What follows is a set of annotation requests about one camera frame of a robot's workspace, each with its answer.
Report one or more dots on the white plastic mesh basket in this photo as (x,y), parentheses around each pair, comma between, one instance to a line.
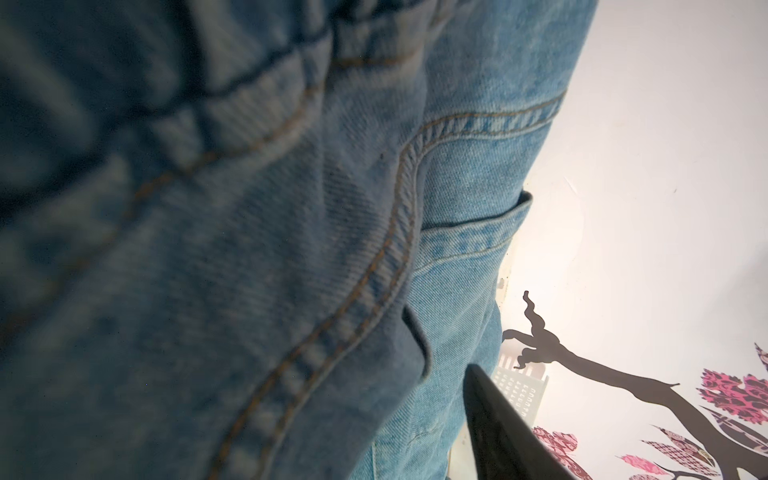
(522,388)

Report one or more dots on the blue denim long pants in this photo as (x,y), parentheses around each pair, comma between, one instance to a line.
(261,239)

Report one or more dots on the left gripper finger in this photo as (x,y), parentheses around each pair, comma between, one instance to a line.
(503,445)

